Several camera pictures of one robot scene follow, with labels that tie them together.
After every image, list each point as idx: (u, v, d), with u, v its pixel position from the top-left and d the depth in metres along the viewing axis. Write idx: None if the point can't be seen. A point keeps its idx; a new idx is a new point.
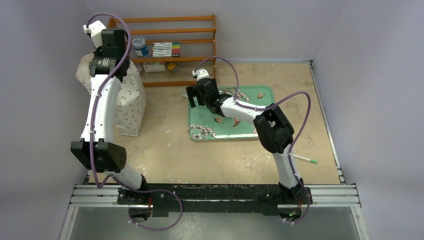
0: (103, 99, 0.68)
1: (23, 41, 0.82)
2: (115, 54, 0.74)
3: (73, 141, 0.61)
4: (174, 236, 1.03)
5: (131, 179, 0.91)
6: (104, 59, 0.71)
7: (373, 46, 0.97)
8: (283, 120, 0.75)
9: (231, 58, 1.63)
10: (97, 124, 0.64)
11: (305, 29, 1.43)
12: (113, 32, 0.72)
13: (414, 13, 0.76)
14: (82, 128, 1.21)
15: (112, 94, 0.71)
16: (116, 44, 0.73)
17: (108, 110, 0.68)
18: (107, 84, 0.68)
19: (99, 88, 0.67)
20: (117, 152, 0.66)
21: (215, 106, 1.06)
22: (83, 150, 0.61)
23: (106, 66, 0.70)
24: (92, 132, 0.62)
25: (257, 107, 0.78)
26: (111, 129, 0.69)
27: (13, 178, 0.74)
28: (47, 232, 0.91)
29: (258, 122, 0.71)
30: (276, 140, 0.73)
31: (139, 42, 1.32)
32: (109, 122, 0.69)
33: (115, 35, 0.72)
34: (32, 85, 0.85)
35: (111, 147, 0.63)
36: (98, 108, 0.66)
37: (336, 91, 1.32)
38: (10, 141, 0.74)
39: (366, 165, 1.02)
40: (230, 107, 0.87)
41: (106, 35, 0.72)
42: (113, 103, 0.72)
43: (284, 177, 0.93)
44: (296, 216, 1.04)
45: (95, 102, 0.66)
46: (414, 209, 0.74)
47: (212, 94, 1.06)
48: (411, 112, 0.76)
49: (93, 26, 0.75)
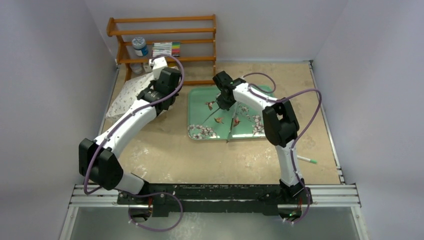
0: (133, 119, 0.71)
1: (22, 40, 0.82)
2: (164, 90, 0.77)
3: (86, 139, 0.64)
4: (174, 236, 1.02)
5: (133, 183, 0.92)
6: (154, 92, 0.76)
7: (373, 46, 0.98)
8: (291, 115, 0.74)
9: (231, 58, 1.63)
10: (115, 135, 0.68)
11: (305, 29, 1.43)
12: (171, 74, 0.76)
13: (414, 12, 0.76)
14: (81, 128, 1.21)
15: (143, 119, 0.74)
16: (170, 84, 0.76)
17: (132, 129, 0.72)
18: (144, 109, 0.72)
19: (136, 109, 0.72)
20: (114, 169, 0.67)
21: (228, 88, 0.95)
22: (88, 151, 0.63)
23: (151, 98, 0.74)
24: (106, 139, 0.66)
25: (269, 99, 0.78)
26: (123, 145, 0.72)
27: (12, 178, 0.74)
28: (46, 233, 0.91)
29: (266, 112, 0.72)
30: (280, 133, 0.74)
31: (139, 42, 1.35)
32: (125, 139, 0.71)
33: (172, 76, 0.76)
34: (32, 85, 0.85)
35: (112, 162, 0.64)
36: (124, 123, 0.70)
37: (335, 91, 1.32)
38: (9, 139, 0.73)
39: (366, 165, 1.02)
40: (243, 92, 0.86)
41: (164, 72, 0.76)
42: (141, 125, 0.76)
43: (285, 174, 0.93)
44: (296, 215, 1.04)
45: (125, 117, 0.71)
46: (414, 209, 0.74)
47: (226, 82, 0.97)
48: (411, 112, 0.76)
49: (158, 61, 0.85)
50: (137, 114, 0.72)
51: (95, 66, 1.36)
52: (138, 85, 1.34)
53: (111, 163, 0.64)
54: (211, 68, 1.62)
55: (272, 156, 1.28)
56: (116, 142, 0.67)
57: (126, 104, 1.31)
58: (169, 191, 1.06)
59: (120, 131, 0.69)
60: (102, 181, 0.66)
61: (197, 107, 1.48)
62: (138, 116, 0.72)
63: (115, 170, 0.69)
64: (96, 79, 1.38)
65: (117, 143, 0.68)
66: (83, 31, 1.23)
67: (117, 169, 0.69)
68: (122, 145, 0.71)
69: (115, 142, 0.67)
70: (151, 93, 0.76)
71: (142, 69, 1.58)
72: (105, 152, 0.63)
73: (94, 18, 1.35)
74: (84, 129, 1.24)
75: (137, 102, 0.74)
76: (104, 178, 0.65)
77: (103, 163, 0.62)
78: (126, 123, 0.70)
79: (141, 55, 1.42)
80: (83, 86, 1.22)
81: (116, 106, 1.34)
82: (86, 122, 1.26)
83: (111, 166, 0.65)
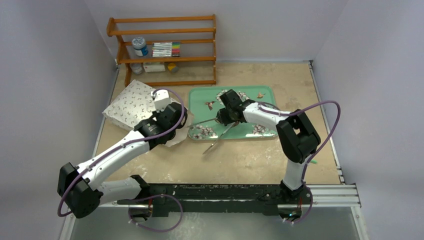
0: (122, 152, 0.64)
1: (21, 40, 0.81)
2: (165, 125, 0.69)
3: (68, 164, 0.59)
4: (175, 236, 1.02)
5: (127, 188, 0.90)
6: (153, 126, 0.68)
7: (373, 46, 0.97)
8: (309, 127, 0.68)
9: (231, 58, 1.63)
10: (97, 166, 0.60)
11: (305, 28, 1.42)
12: (176, 110, 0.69)
13: (415, 12, 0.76)
14: (81, 128, 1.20)
15: (133, 153, 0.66)
16: (172, 120, 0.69)
17: (117, 162, 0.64)
18: (136, 142, 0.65)
19: (129, 141, 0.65)
20: (90, 200, 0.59)
21: (238, 110, 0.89)
22: (66, 177, 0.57)
23: (149, 132, 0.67)
24: (87, 169, 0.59)
25: (281, 113, 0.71)
26: (105, 178, 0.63)
27: (12, 178, 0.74)
28: (45, 233, 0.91)
29: (281, 127, 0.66)
30: (300, 148, 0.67)
31: (139, 42, 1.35)
32: (109, 172, 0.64)
33: (176, 113, 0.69)
34: (32, 85, 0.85)
35: (89, 194, 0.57)
36: (111, 153, 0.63)
37: (335, 91, 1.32)
38: (9, 139, 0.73)
39: (366, 165, 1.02)
40: (253, 112, 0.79)
41: (169, 107, 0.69)
42: (131, 158, 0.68)
43: (292, 180, 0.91)
44: (296, 216, 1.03)
45: (114, 147, 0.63)
46: (414, 209, 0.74)
47: (234, 103, 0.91)
48: (411, 112, 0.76)
49: (160, 92, 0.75)
50: (128, 146, 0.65)
51: (94, 66, 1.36)
52: (147, 103, 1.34)
53: (87, 194, 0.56)
54: (211, 68, 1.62)
55: (272, 156, 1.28)
56: (97, 174, 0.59)
57: (129, 116, 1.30)
58: (169, 191, 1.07)
59: (105, 162, 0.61)
60: (76, 211, 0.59)
61: (197, 107, 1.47)
62: (128, 149, 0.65)
63: (93, 201, 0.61)
64: (96, 79, 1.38)
65: (98, 175, 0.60)
66: (83, 31, 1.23)
67: (96, 200, 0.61)
68: (104, 178, 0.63)
69: (96, 174, 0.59)
70: (150, 126, 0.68)
71: (142, 70, 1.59)
72: (82, 184, 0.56)
73: (94, 18, 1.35)
74: (84, 129, 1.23)
75: (133, 133, 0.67)
76: (78, 209, 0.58)
77: (78, 195, 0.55)
78: (113, 154, 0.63)
79: (142, 55, 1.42)
80: (83, 86, 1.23)
81: (117, 108, 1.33)
82: (86, 122, 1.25)
83: (87, 198, 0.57)
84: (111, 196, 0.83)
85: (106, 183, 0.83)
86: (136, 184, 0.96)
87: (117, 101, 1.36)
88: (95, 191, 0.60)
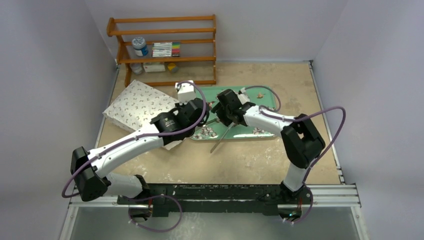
0: (133, 144, 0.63)
1: (21, 40, 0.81)
2: (183, 122, 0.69)
3: (81, 148, 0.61)
4: (175, 236, 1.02)
5: (131, 186, 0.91)
6: (171, 121, 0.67)
7: (373, 46, 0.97)
8: (313, 132, 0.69)
9: (231, 58, 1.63)
10: (107, 155, 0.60)
11: (305, 28, 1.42)
12: (197, 108, 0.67)
13: (415, 12, 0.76)
14: (81, 128, 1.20)
15: (145, 147, 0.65)
16: (191, 118, 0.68)
17: (128, 155, 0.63)
18: (150, 137, 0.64)
19: (142, 134, 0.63)
20: (96, 188, 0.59)
21: (238, 114, 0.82)
22: (78, 160, 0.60)
23: (165, 127, 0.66)
24: (96, 157, 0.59)
25: (285, 118, 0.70)
26: (113, 168, 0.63)
27: (11, 178, 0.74)
28: (45, 233, 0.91)
29: (286, 133, 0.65)
30: (306, 153, 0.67)
31: (139, 42, 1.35)
32: (118, 162, 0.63)
33: (197, 111, 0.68)
34: (32, 85, 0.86)
35: (94, 182, 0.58)
36: (123, 145, 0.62)
37: (335, 90, 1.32)
38: (9, 139, 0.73)
39: (366, 165, 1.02)
40: (254, 116, 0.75)
41: (191, 104, 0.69)
42: (143, 152, 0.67)
43: (291, 181, 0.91)
44: (296, 216, 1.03)
45: (127, 139, 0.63)
46: (414, 209, 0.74)
47: (234, 104, 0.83)
48: (411, 112, 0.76)
49: (185, 85, 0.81)
50: (140, 139, 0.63)
51: (95, 66, 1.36)
52: (149, 105, 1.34)
53: (91, 182, 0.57)
54: (211, 68, 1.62)
55: (272, 156, 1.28)
56: (105, 164, 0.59)
57: (130, 118, 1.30)
58: (169, 191, 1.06)
59: (115, 152, 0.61)
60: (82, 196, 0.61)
61: None
62: (141, 142, 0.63)
63: (100, 190, 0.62)
64: (96, 79, 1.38)
65: (106, 164, 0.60)
66: (83, 31, 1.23)
67: (102, 189, 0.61)
68: (112, 167, 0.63)
69: (104, 163, 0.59)
70: (168, 121, 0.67)
71: (142, 70, 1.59)
72: (89, 171, 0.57)
73: (94, 19, 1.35)
74: (84, 129, 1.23)
75: (149, 126, 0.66)
76: (83, 194, 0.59)
77: (83, 181, 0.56)
78: (125, 145, 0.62)
79: (142, 55, 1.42)
80: (83, 86, 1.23)
81: (117, 109, 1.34)
82: (86, 122, 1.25)
83: (93, 186, 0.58)
84: (113, 189, 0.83)
85: (113, 175, 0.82)
86: (139, 183, 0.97)
87: (118, 102, 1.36)
88: (102, 181, 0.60)
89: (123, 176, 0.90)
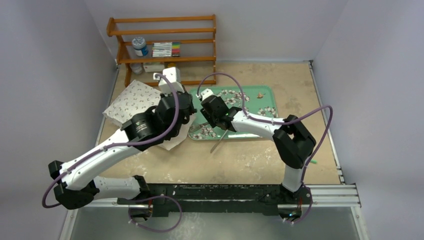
0: (103, 156, 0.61)
1: (21, 40, 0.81)
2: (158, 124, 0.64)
3: (54, 163, 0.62)
4: (174, 236, 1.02)
5: (127, 188, 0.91)
6: (143, 124, 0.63)
7: (373, 46, 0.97)
8: (304, 131, 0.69)
9: (231, 58, 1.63)
10: (76, 170, 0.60)
11: (305, 28, 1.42)
12: (170, 107, 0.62)
13: (415, 12, 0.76)
14: (81, 128, 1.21)
15: (118, 156, 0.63)
16: (165, 119, 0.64)
17: (99, 166, 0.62)
18: (119, 147, 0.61)
19: (109, 144, 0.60)
20: (76, 199, 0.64)
21: (225, 120, 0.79)
22: (51, 175, 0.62)
23: (138, 131, 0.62)
24: (65, 173, 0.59)
25: (274, 121, 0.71)
26: (89, 179, 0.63)
27: (12, 177, 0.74)
28: (45, 233, 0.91)
29: (278, 137, 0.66)
30: (299, 154, 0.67)
31: (139, 42, 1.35)
32: (93, 174, 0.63)
33: (169, 110, 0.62)
34: (32, 85, 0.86)
35: (71, 195, 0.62)
36: (92, 158, 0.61)
37: (335, 90, 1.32)
38: (10, 139, 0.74)
39: (367, 165, 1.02)
40: (243, 122, 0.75)
41: (164, 103, 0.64)
42: (119, 159, 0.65)
43: (290, 182, 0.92)
44: (296, 216, 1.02)
45: (95, 151, 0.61)
46: (414, 209, 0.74)
47: (219, 111, 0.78)
48: (411, 112, 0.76)
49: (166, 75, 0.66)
50: (110, 150, 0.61)
51: (94, 66, 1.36)
52: (149, 105, 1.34)
53: (67, 196, 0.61)
54: (211, 68, 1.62)
55: (272, 156, 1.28)
56: (75, 179, 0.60)
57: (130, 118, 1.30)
58: (169, 191, 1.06)
59: (84, 166, 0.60)
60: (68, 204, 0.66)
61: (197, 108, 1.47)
62: (110, 153, 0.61)
63: (83, 199, 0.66)
64: (96, 79, 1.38)
65: (76, 179, 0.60)
66: (83, 31, 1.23)
67: (84, 197, 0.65)
68: (87, 179, 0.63)
69: (73, 179, 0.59)
70: (141, 123, 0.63)
71: (142, 70, 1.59)
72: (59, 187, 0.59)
73: (94, 19, 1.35)
74: (84, 129, 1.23)
75: (120, 133, 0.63)
76: (67, 204, 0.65)
77: (58, 196, 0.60)
78: (93, 158, 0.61)
79: (142, 55, 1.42)
80: (83, 86, 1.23)
81: (117, 109, 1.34)
82: (86, 122, 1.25)
83: (71, 198, 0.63)
84: (108, 192, 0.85)
85: (107, 180, 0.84)
86: (137, 186, 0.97)
87: (118, 102, 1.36)
88: (80, 191, 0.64)
89: (119, 180, 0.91)
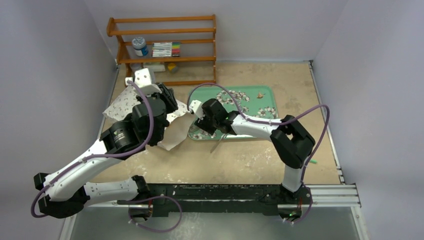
0: (82, 168, 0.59)
1: (21, 40, 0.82)
2: (137, 132, 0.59)
3: (38, 176, 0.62)
4: (174, 236, 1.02)
5: (122, 191, 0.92)
6: (121, 134, 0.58)
7: (373, 46, 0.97)
8: (301, 131, 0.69)
9: (231, 58, 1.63)
10: (58, 183, 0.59)
11: (305, 28, 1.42)
12: (143, 116, 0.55)
13: (415, 12, 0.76)
14: (81, 128, 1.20)
15: (99, 167, 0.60)
16: (141, 128, 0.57)
17: (81, 177, 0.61)
18: (97, 158, 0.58)
19: (87, 157, 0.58)
20: (64, 209, 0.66)
21: (226, 124, 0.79)
22: (37, 187, 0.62)
23: (116, 141, 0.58)
24: (48, 185, 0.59)
25: (272, 122, 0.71)
26: (74, 188, 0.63)
27: (11, 178, 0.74)
28: (45, 233, 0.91)
29: (275, 138, 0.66)
30: (298, 153, 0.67)
31: (139, 42, 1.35)
32: (77, 184, 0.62)
33: (143, 119, 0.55)
34: (32, 85, 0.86)
35: (57, 205, 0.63)
36: (73, 170, 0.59)
37: (335, 90, 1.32)
38: (10, 139, 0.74)
39: (366, 165, 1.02)
40: (242, 125, 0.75)
41: (137, 110, 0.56)
42: (104, 168, 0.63)
43: (289, 182, 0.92)
44: (296, 216, 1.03)
45: (75, 163, 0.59)
46: (414, 209, 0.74)
47: (220, 115, 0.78)
48: (411, 112, 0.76)
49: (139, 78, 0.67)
50: (88, 162, 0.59)
51: (94, 66, 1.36)
52: None
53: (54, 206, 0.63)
54: (211, 68, 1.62)
55: (272, 156, 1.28)
56: (58, 191, 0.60)
57: None
58: (170, 191, 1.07)
59: (66, 178, 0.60)
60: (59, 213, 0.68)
61: None
62: (89, 165, 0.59)
63: (72, 206, 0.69)
64: (97, 79, 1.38)
65: (59, 191, 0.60)
66: (82, 31, 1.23)
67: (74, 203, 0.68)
68: (72, 188, 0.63)
69: (56, 191, 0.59)
70: (119, 132, 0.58)
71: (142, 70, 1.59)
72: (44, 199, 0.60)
73: (94, 19, 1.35)
74: (84, 129, 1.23)
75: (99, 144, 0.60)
76: (57, 214, 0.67)
77: (46, 207, 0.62)
78: (74, 170, 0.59)
79: (142, 55, 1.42)
80: (83, 86, 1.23)
81: (117, 109, 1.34)
82: (85, 122, 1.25)
83: (59, 208, 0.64)
84: (103, 197, 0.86)
85: (101, 185, 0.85)
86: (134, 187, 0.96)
87: (117, 102, 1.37)
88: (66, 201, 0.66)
89: (114, 183, 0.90)
